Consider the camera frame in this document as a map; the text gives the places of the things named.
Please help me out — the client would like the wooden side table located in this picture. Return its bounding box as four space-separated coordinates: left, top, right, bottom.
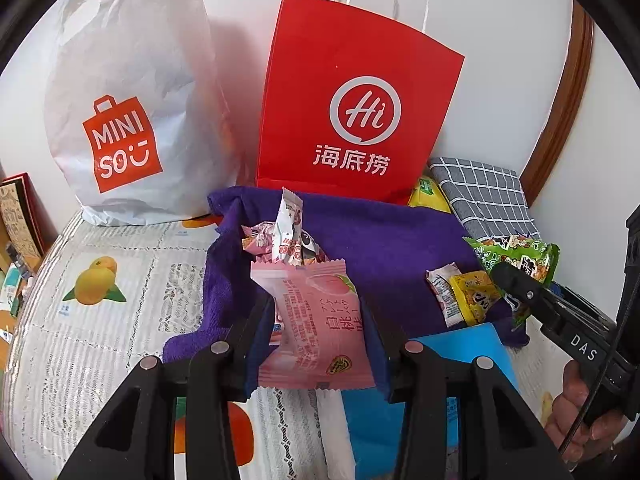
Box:
0 224 32 370

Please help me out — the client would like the blue tissue pack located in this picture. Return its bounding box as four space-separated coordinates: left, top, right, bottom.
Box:
342 323 518 479

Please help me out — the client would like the brown wooden door frame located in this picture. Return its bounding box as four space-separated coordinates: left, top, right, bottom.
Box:
520 0 594 205

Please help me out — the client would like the purple towel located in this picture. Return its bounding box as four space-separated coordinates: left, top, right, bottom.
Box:
162 185 531 365

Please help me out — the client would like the white red snack packet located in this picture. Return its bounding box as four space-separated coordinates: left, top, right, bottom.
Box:
425 262 464 327

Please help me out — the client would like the yellow snack packet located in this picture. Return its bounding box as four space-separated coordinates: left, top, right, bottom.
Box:
448 271 501 326

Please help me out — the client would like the red paper bag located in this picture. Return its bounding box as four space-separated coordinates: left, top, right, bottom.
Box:
256 0 464 205

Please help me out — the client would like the small pink white packet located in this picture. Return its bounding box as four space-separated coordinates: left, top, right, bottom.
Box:
271 188 303 266

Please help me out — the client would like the fruit print tablecloth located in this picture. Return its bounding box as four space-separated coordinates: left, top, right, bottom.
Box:
2 217 564 479

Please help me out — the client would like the brown patterned box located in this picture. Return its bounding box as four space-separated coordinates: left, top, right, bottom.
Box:
1 172 46 273

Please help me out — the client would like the yellow packet behind towel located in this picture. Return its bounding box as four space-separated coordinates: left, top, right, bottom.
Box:
408 176 451 214

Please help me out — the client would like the black cable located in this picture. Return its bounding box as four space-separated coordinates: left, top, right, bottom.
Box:
556 263 640 456

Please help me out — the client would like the pale pink snack packet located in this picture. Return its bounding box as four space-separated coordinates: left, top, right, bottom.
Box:
250 259 374 390

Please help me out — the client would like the magenta pink snack bag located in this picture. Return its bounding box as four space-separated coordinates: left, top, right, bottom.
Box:
242 221 329 266

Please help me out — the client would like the grey checked folded cloth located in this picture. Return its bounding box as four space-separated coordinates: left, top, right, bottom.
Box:
427 157 540 240

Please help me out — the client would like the white Miniso plastic bag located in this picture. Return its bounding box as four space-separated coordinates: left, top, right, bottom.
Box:
43 0 241 226

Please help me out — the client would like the green snack packet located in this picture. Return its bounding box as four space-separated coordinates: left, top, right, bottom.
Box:
464 234 560 332

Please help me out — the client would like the right hand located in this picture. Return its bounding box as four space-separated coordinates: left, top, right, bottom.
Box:
543 358 629 463

